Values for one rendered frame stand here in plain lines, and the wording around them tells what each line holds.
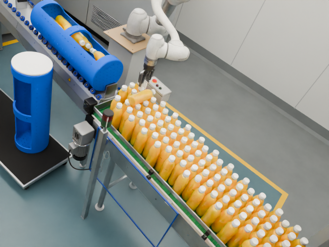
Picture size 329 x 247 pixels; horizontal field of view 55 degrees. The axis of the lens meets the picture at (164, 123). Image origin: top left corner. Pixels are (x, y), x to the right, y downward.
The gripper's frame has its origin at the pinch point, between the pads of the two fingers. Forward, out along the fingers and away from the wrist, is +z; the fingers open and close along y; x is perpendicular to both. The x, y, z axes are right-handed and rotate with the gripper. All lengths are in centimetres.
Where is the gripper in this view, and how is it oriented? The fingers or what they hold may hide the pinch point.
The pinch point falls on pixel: (142, 85)
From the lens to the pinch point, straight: 230.7
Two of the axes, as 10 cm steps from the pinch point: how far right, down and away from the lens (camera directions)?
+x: 6.7, 6.4, -3.7
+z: -2.9, 6.9, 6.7
